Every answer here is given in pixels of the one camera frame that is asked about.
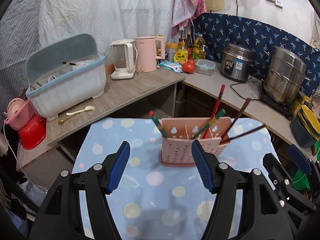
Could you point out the black induction cooker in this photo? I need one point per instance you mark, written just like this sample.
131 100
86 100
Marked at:
281 109

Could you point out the pink plastic utensil holder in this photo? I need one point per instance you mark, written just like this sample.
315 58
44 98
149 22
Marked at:
176 149

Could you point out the dark soy sauce bottle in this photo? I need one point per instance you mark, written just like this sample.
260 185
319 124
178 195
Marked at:
189 45

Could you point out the cream plastic fork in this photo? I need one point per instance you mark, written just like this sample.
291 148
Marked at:
87 108

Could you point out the stainless steel steamer pot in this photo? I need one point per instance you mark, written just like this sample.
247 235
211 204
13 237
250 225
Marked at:
286 73

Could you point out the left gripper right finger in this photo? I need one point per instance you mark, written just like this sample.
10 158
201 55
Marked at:
262 216

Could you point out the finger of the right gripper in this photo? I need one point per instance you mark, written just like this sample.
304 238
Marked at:
284 187
301 161

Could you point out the small gold spoon on counter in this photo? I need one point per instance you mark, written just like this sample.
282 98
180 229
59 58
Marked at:
64 120

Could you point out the pink plastic basket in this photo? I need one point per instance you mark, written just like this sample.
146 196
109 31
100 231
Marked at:
19 113

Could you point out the silver rice cooker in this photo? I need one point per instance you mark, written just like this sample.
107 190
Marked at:
236 62

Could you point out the yellow lidded tin can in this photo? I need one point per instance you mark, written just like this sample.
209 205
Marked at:
171 49

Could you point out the dark maroon chopstick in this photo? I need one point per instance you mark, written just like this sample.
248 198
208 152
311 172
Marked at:
243 134

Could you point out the green chopstick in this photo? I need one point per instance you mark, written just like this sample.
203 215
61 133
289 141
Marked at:
209 123
157 123

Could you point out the green plastic bag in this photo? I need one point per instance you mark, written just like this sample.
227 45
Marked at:
301 181

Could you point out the red plastic basin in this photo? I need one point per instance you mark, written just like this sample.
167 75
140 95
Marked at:
33 133

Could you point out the clear food container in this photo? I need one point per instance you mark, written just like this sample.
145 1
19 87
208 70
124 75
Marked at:
205 67

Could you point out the white glass kettle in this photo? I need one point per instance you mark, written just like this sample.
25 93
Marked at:
124 58

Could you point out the pink floral apron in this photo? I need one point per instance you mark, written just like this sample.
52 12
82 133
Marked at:
184 12

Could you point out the stacked yellow green bowls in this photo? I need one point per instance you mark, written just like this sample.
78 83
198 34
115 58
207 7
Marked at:
305 125

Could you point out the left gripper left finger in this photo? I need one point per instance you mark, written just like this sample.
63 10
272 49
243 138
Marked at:
59 216

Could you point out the wet wipes packet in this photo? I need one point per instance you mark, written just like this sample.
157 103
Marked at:
174 67

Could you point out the red tomato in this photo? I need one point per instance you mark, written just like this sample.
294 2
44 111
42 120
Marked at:
189 67

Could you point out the yellow seasoning bag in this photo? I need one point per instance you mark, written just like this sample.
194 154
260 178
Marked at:
181 56

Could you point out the light blue patterned tablecloth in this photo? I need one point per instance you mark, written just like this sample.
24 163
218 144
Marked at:
154 201

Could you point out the white dish drainer box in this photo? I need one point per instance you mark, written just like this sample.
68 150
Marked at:
64 74

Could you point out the pink electric kettle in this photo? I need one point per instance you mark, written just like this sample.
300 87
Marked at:
149 50

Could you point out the navy floral cloth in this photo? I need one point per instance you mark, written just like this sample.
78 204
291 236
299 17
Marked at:
221 29

